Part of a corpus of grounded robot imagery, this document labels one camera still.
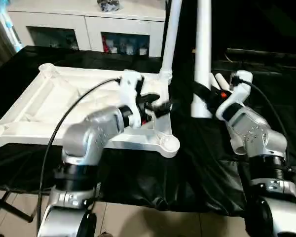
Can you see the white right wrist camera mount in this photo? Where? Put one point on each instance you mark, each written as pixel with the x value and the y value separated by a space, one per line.
pixel 239 91

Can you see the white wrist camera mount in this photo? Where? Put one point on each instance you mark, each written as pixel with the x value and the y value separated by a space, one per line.
pixel 128 89
pixel 239 91

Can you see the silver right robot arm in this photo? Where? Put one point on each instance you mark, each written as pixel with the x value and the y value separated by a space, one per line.
pixel 256 133

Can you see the black metal table frame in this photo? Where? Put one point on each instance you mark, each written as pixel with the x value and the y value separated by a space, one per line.
pixel 10 209

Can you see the dark object on cabinet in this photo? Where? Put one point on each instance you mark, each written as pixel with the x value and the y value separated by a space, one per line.
pixel 109 5

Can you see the red bottle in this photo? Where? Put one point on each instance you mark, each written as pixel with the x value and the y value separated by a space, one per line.
pixel 104 44

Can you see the white cabinet with glass doors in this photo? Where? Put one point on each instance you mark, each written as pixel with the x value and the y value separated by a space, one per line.
pixel 76 22

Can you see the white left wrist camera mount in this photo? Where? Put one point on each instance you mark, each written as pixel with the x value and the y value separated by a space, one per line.
pixel 128 89

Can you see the white plastic table top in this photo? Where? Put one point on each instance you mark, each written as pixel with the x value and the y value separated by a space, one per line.
pixel 51 98

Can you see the black mat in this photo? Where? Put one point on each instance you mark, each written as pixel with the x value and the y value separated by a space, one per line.
pixel 187 177

